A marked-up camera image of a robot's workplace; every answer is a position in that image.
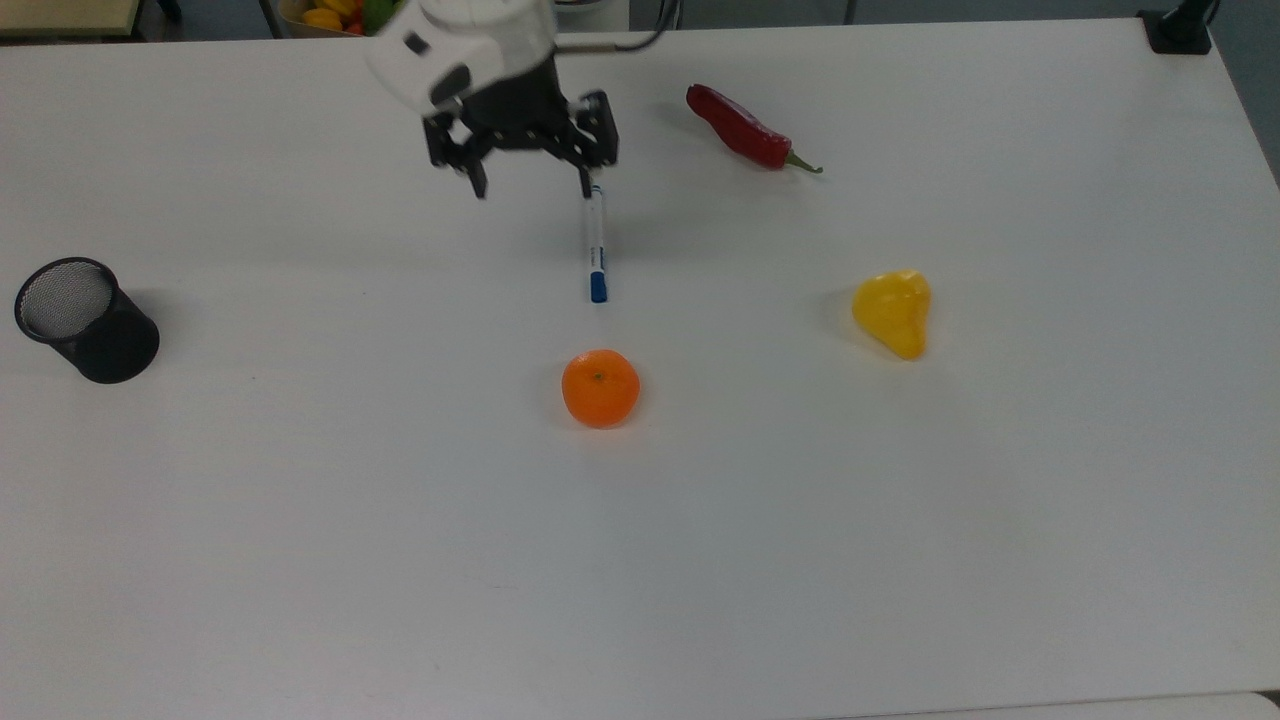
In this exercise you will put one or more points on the white marker pen blue cap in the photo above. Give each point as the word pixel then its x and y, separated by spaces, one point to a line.
pixel 597 250

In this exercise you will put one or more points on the black mesh pen cup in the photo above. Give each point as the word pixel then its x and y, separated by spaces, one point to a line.
pixel 115 350

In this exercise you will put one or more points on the red chili pepper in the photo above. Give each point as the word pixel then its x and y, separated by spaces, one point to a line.
pixel 740 128

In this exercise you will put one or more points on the yellow toy fruit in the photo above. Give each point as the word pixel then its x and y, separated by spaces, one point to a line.
pixel 322 18

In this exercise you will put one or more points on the beige fruit bowl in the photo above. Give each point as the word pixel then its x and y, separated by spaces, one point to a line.
pixel 292 20

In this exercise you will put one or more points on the yellow bell pepper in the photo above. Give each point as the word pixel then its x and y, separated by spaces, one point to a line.
pixel 895 315

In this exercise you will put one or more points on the beige wooden table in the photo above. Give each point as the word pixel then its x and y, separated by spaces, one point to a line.
pixel 60 14

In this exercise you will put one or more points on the orange mandarin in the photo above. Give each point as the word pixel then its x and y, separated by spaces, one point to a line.
pixel 600 390

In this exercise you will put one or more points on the green toy fruit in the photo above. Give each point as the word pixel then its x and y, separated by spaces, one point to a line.
pixel 378 10

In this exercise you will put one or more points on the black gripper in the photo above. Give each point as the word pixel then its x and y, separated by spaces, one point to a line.
pixel 525 110

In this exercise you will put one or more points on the black clamp mount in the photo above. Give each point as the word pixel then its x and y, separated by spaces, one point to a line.
pixel 1178 32

